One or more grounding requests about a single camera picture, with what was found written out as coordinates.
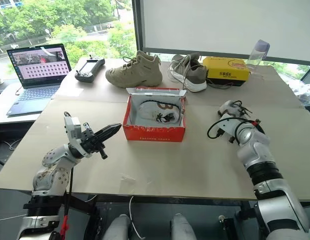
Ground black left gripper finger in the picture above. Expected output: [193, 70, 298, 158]
[93, 122, 123, 139]
[96, 125, 122, 147]

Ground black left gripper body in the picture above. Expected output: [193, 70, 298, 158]
[79, 122, 109, 161]

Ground red cardboard shoebox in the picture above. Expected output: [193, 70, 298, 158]
[122, 86, 188, 143]

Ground open blue laptop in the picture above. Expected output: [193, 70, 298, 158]
[5, 43, 73, 117]

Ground large brown cardboard sheet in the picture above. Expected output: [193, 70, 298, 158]
[0, 100, 310, 201]

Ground beige hiking boot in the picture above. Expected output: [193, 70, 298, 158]
[105, 50, 164, 89]

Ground grey handheld remote controller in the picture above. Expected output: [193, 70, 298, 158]
[74, 54, 106, 83]

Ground grey rounded shape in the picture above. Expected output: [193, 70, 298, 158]
[169, 212, 198, 240]
[104, 214, 133, 240]

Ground white side table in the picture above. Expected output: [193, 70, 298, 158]
[0, 79, 66, 125]

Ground grey sneaker with white sole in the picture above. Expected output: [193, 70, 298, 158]
[167, 52, 208, 92]

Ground yellow and black box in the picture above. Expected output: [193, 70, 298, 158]
[202, 56, 252, 88]

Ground white board panel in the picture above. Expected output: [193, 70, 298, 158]
[141, 0, 310, 64]

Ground clear bottle with purple cap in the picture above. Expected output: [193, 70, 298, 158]
[245, 39, 271, 70]

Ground crumpled clear plastic bag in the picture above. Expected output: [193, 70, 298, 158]
[291, 79, 310, 109]

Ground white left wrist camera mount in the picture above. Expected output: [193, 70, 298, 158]
[63, 115, 94, 159]

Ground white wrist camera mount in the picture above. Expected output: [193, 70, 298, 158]
[63, 115, 94, 159]
[214, 117, 247, 141]

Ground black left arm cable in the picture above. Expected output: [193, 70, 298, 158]
[66, 166, 76, 201]

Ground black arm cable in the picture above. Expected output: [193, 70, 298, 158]
[207, 117, 262, 146]
[66, 166, 76, 201]

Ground thin white cable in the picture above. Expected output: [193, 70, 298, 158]
[128, 195, 144, 240]

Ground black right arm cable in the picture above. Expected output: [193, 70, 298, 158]
[207, 117, 262, 146]

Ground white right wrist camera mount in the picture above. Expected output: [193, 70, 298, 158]
[214, 117, 247, 141]

